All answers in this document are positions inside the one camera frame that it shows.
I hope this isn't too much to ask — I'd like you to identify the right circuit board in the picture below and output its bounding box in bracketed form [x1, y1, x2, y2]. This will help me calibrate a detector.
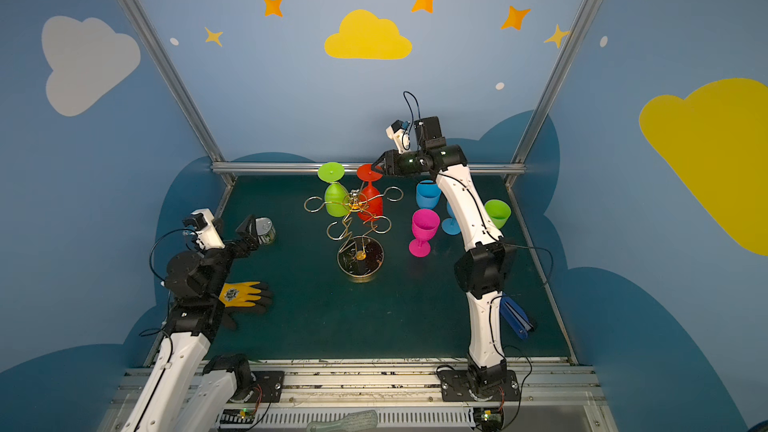
[472, 408, 504, 432]

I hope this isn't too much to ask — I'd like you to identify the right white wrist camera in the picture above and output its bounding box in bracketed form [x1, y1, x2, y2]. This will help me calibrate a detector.
[386, 120, 410, 154]

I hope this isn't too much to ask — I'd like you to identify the pink wine glass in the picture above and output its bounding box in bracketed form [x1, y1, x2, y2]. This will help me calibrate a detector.
[408, 209, 441, 258]

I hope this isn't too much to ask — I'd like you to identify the red wine glass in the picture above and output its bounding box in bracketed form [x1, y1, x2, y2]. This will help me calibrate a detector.
[357, 164, 383, 223]

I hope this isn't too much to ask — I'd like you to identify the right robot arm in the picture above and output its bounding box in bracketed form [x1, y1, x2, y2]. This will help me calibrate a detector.
[372, 116, 516, 398]

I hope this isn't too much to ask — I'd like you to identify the gold wire glass rack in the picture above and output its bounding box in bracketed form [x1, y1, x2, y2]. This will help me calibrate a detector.
[303, 186, 404, 283]

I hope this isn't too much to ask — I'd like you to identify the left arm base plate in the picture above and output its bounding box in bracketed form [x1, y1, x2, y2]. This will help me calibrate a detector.
[199, 370, 286, 404]

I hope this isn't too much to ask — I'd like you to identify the blue stapler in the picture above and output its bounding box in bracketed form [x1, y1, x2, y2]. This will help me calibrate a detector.
[499, 294, 536, 340]

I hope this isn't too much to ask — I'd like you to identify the blue wine glass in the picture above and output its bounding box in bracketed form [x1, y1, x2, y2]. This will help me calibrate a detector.
[416, 180, 442, 210]
[441, 203, 461, 236]

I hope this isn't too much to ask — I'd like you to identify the left circuit board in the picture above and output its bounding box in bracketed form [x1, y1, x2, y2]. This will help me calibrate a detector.
[216, 408, 258, 431]

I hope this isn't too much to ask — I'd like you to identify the aluminium rail base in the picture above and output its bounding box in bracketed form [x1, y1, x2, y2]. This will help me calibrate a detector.
[95, 358, 619, 432]

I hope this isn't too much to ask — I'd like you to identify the back frame bar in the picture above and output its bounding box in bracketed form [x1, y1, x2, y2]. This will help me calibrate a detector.
[211, 162, 526, 176]

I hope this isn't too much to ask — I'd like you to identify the left frame post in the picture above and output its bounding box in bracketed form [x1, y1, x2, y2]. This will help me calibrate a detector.
[117, 0, 225, 163]

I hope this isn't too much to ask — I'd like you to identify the green wine glass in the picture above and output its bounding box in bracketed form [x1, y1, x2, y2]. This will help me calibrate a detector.
[484, 199, 512, 230]
[317, 162, 349, 218]

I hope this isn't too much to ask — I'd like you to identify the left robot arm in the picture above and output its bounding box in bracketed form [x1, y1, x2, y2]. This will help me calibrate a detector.
[122, 209, 259, 431]

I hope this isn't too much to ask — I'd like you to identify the frame post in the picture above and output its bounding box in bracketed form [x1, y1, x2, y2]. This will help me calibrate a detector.
[117, 0, 225, 163]
[505, 0, 604, 190]

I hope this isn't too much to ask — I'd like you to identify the silver tin can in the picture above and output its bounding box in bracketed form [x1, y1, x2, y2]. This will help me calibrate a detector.
[255, 217, 276, 245]

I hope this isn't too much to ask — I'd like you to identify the circuit board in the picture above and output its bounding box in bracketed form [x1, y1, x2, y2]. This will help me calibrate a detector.
[472, 408, 504, 432]
[216, 408, 258, 431]

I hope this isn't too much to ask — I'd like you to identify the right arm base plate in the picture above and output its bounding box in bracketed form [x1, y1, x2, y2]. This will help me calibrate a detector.
[435, 368, 521, 402]

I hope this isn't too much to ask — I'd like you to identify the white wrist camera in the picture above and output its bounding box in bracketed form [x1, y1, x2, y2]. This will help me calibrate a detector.
[182, 208, 225, 251]
[386, 120, 410, 154]

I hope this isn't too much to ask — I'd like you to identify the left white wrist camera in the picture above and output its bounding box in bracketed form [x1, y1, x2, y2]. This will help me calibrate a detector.
[182, 208, 225, 251]

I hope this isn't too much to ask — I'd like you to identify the yellow black work glove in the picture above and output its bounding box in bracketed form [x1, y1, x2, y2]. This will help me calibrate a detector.
[219, 281, 273, 330]

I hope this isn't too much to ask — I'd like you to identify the right frame post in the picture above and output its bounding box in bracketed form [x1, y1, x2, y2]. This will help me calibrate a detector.
[505, 0, 604, 190]

